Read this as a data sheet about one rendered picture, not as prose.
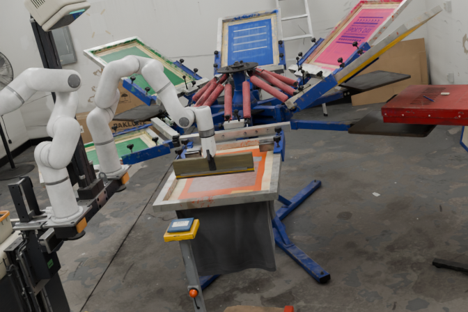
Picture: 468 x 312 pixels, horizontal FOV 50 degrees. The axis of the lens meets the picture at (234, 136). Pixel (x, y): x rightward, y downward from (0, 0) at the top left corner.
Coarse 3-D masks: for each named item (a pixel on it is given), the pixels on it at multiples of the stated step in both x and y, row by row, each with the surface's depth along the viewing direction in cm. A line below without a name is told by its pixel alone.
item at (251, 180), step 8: (240, 152) 293; (256, 152) 288; (264, 152) 286; (264, 160) 274; (256, 168) 265; (264, 168) 264; (232, 176) 260; (240, 176) 258; (248, 176) 257; (256, 176) 255; (224, 184) 253; (232, 184) 251; (240, 184) 249; (248, 184) 248; (256, 184) 246; (224, 192) 243
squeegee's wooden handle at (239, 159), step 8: (248, 152) 236; (176, 160) 240; (184, 160) 239; (192, 160) 239; (200, 160) 238; (216, 160) 237; (224, 160) 237; (232, 160) 236; (240, 160) 236; (248, 160) 235; (176, 168) 241; (184, 168) 240; (192, 168) 240; (200, 168) 239; (208, 168) 239; (224, 168) 238; (232, 168) 237; (248, 168) 236
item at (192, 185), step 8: (232, 152) 296; (208, 176) 266; (216, 176) 264; (224, 176) 262; (192, 184) 260; (200, 184) 258; (208, 184) 256; (216, 184) 255; (184, 192) 252; (192, 192) 250; (200, 192) 248; (208, 192) 246; (216, 192) 245
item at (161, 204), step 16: (224, 144) 301; (240, 144) 300; (256, 144) 299; (272, 176) 242; (160, 192) 248; (256, 192) 228; (272, 192) 225; (160, 208) 235; (176, 208) 234; (192, 208) 233
